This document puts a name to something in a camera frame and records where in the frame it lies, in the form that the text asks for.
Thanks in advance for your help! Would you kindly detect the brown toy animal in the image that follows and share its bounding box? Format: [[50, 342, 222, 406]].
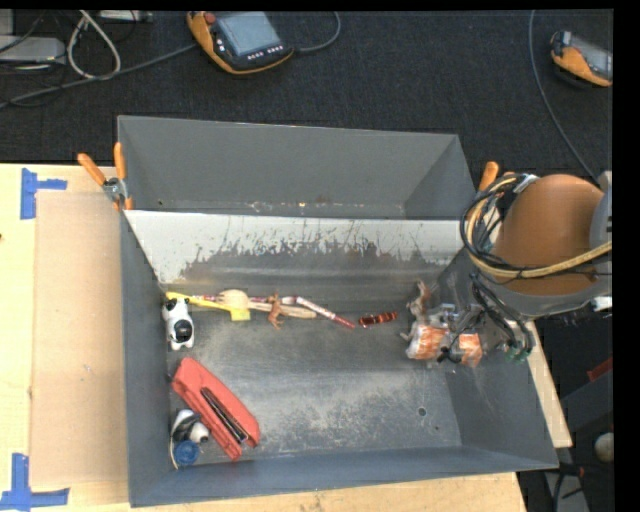
[[406, 279, 433, 319], [266, 293, 290, 331]]

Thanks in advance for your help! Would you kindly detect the red-brown clip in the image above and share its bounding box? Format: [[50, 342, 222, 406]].
[[357, 310, 400, 330]]

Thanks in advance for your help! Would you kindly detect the red and white striped stick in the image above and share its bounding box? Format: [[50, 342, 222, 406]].
[[281, 295, 357, 331]]

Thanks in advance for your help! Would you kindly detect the grey metal bin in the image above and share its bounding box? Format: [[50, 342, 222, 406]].
[[115, 114, 561, 509]]

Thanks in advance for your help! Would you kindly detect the yellow flat plastic piece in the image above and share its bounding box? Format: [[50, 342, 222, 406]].
[[164, 291, 252, 322]]

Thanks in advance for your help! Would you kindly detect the pale wooden spoon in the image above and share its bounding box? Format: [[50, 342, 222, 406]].
[[217, 288, 318, 320]]

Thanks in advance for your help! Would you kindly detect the red flat case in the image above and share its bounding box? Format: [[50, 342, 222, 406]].
[[170, 356, 262, 462]]

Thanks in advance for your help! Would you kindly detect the black and white toy cow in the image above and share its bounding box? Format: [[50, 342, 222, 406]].
[[160, 296, 196, 352]]

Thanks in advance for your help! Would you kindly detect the blue round cap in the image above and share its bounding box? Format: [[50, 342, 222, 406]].
[[173, 439, 202, 469]]

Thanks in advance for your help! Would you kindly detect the brown cardboard board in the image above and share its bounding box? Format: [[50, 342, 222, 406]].
[[28, 190, 132, 490]]

